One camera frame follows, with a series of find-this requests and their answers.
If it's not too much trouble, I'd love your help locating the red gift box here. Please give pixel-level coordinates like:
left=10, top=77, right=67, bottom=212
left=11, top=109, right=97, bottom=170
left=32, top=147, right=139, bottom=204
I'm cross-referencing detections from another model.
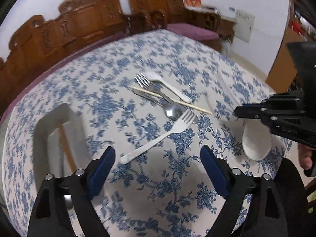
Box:
left=184, top=0, right=202, bottom=8

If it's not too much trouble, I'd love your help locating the wooden side table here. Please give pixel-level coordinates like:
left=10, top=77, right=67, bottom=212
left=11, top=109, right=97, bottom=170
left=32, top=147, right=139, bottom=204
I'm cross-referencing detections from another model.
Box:
left=185, top=9, right=237, bottom=42

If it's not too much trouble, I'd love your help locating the large white ceramic spoon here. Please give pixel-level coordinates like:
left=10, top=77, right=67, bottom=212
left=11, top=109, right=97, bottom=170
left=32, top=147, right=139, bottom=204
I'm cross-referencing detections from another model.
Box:
left=242, top=119, right=272, bottom=161

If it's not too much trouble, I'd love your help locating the person's right hand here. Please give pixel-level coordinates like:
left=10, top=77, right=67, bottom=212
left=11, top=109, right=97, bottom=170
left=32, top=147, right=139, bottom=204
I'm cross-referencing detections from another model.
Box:
left=298, top=143, right=315, bottom=170

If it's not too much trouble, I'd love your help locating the carved wooden sofa bench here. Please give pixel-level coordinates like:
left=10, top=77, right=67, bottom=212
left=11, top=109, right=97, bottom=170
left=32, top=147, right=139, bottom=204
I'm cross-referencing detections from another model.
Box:
left=1, top=0, right=127, bottom=112

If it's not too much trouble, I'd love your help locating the metal fork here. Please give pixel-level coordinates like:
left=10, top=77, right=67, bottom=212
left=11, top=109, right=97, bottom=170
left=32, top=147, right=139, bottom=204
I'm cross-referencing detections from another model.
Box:
left=135, top=74, right=173, bottom=103

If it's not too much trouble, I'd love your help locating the white plastic fork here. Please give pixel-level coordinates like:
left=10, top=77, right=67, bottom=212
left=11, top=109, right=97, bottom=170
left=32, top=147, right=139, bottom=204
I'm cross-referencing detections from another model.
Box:
left=120, top=110, right=196, bottom=164

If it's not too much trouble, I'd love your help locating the metal spoon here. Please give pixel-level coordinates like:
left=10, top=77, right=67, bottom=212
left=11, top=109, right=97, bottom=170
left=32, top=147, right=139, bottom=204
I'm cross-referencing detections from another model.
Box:
left=132, top=89, right=184, bottom=121

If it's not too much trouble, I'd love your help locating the dark wooden chopstick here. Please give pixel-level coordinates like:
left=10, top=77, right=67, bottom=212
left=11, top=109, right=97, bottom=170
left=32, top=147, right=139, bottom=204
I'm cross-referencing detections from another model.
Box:
left=58, top=124, right=77, bottom=173

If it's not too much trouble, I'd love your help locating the white router device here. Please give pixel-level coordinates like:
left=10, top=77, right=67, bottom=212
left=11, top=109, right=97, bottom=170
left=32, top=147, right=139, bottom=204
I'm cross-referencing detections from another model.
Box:
left=218, top=7, right=236, bottom=21

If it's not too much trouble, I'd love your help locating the blue floral tablecloth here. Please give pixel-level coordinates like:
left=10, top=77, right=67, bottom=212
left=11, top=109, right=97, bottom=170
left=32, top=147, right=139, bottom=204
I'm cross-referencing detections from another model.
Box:
left=3, top=30, right=292, bottom=236

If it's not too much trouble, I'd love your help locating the light wooden chopstick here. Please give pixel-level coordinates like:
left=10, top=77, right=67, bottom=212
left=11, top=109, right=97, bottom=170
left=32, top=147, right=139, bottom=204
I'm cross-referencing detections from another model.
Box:
left=131, top=86, right=212, bottom=115

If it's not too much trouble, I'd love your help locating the carved wooden armchair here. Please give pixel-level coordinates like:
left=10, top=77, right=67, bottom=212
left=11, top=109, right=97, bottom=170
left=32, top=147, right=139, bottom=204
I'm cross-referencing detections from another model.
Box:
left=129, top=0, right=222, bottom=51

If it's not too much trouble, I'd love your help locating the metal rectangular tray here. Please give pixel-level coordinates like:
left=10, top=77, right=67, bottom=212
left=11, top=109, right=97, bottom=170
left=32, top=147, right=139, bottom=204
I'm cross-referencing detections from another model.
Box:
left=33, top=103, right=92, bottom=190

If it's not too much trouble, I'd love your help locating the purple armchair cushion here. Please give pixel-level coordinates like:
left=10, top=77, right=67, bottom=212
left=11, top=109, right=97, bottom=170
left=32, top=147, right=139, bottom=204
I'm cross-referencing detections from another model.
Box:
left=166, top=23, right=219, bottom=42

